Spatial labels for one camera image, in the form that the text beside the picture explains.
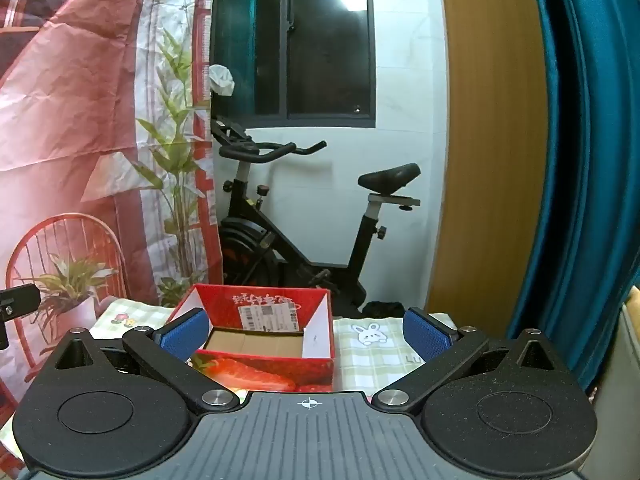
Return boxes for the dark framed window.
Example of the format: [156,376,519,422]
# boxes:
[210,0,377,129]

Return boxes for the black exercise bike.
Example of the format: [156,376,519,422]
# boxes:
[210,115,422,319]

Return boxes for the white cloth on bike handlebar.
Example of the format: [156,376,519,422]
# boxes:
[208,63,236,96]

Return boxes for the green checked rabbit tablecloth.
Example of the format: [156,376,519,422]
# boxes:
[0,296,458,466]

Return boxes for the grey cabinet side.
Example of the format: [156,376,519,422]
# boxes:
[582,304,640,480]

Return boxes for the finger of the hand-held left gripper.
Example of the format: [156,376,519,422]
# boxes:
[0,283,42,319]

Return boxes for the black bag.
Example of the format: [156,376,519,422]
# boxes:
[362,300,405,319]

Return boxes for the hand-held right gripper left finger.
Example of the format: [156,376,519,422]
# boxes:
[41,306,242,415]

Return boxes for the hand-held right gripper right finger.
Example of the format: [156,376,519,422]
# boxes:
[370,306,577,416]

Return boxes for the teal curtain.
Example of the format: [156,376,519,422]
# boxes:
[505,0,640,397]

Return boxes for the wooden door panel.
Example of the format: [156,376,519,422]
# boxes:
[425,0,557,332]

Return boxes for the printed backdrop cloth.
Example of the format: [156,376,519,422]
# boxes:
[0,0,225,411]

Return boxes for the red strawberry print box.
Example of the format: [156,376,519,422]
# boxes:
[165,283,336,394]

